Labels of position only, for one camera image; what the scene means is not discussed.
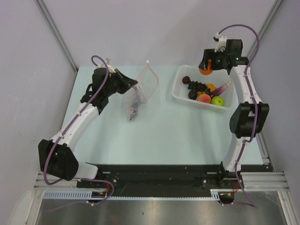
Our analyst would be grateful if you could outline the right aluminium side rail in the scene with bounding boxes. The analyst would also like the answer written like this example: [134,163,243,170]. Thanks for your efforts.
[235,67,271,166]

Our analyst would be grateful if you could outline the clear zip top bag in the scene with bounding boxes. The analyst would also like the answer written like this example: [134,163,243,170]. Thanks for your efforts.
[122,61,159,121]

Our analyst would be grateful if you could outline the toy peach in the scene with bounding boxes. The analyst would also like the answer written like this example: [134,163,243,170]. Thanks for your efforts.
[198,94,211,104]

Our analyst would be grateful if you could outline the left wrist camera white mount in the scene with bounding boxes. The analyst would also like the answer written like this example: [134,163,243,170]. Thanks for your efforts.
[97,58,115,74]

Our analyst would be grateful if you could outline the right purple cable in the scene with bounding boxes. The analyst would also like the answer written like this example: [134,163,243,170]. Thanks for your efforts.
[217,24,260,209]

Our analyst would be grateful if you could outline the dark red toy plum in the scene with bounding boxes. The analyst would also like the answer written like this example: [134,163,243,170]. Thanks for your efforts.
[188,90,198,100]
[182,76,191,84]

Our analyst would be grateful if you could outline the white plastic basket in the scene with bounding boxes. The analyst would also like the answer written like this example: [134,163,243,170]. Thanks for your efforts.
[172,65,237,112]

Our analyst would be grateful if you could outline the green toy apple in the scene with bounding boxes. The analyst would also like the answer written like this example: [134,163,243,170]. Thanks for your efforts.
[211,96,225,106]

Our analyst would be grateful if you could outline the orange toy tangerine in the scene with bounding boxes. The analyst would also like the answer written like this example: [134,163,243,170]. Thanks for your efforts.
[199,60,213,75]

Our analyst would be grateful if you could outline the aluminium front rail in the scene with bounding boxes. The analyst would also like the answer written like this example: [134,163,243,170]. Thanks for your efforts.
[34,172,289,203]

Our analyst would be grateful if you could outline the white slotted cable duct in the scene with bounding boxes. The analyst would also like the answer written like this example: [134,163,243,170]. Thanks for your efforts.
[43,187,234,201]

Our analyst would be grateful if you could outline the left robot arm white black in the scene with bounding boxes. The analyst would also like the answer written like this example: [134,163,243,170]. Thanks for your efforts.
[38,67,138,188]

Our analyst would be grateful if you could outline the purple cable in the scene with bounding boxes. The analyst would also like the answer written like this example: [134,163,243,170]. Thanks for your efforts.
[217,24,260,209]
[44,55,117,213]

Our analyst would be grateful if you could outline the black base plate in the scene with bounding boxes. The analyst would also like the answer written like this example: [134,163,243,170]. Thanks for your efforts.
[82,165,271,187]

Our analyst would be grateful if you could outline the purple toy eggplant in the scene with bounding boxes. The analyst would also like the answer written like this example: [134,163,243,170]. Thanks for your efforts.
[210,81,231,98]

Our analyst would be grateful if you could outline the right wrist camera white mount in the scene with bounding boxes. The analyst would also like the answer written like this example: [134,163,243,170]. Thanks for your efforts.
[213,33,227,52]

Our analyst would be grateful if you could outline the aluminium corner post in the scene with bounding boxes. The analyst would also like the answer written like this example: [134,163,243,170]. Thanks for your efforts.
[34,0,79,73]
[247,0,285,60]

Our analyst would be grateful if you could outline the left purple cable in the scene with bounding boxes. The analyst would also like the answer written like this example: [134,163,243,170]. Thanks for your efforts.
[44,55,117,213]

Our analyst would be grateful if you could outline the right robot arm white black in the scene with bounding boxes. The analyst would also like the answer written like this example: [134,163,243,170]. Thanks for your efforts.
[199,35,270,188]

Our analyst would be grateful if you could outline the grey toy fish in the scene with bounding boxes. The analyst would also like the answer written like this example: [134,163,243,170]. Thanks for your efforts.
[127,94,144,121]

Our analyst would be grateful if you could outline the left aluminium corner post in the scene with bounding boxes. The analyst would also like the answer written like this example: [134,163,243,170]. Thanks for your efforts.
[34,0,79,73]

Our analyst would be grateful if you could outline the right aluminium corner post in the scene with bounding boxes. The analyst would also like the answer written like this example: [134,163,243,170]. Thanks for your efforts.
[247,0,285,60]

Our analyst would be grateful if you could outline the dark toy grape bunch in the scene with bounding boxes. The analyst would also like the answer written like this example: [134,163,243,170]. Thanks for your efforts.
[187,81,211,95]

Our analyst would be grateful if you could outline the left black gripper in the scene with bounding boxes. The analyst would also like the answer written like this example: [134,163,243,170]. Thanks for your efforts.
[104,69,137,97]

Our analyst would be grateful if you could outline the orange toy fruit segments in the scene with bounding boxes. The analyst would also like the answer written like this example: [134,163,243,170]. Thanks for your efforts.
[206,83,217,92]

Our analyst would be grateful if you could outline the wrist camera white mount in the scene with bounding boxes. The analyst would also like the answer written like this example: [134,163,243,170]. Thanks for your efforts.
[97,58,115,74]
[213,33,227,52]

